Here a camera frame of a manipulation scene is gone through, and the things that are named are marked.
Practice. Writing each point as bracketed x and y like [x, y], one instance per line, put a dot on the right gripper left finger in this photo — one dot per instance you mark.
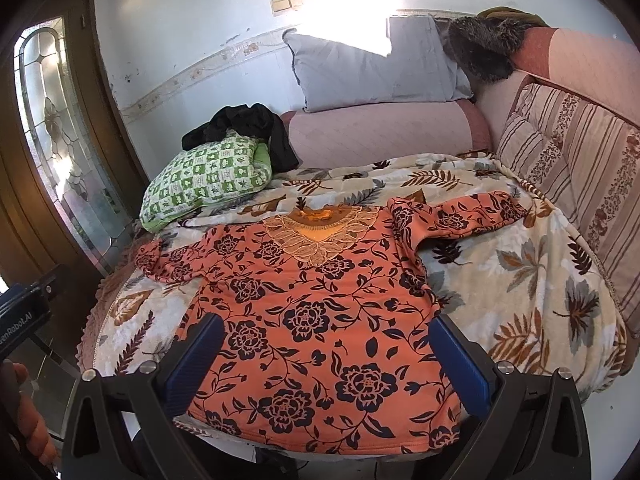
[97, 444]

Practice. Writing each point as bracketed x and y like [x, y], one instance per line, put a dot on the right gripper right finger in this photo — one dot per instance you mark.
[520, 426]

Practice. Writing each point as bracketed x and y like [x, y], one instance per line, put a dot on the orange black floral shirt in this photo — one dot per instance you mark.
[325, 317]

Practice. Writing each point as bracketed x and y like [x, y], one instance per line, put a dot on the operator hand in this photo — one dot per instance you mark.
[24, 413]

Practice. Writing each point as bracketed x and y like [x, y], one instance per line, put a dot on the wooden stained glass door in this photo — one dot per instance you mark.
[71, 185]

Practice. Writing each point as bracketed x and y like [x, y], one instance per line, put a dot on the beige leaf print blanket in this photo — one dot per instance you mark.
[528, 293]

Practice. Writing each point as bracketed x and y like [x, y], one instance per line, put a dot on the green white patterned pillow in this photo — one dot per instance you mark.
[213, 174]

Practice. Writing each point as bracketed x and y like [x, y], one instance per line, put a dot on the striped floral cushion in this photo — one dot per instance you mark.
[585, 159]

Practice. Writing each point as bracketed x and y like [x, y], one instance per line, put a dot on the black garment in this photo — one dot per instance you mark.
[257, 122]

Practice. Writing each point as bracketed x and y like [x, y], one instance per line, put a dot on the pink quilted bolster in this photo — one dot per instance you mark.
[364, 134]

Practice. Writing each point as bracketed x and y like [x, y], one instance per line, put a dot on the pink sofa backrest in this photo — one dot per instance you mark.
[599, 69]

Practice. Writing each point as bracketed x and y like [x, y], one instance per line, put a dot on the light blue grey pillow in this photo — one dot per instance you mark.
[417, 69]

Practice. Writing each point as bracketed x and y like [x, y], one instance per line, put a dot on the dark furry cushion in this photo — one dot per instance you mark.
[483, 47]

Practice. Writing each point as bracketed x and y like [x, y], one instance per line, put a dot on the olive cloth on backrest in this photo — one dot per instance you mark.
[504, 12]

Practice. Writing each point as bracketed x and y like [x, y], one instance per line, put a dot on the beige wall switch plate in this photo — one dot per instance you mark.
[282, 6]

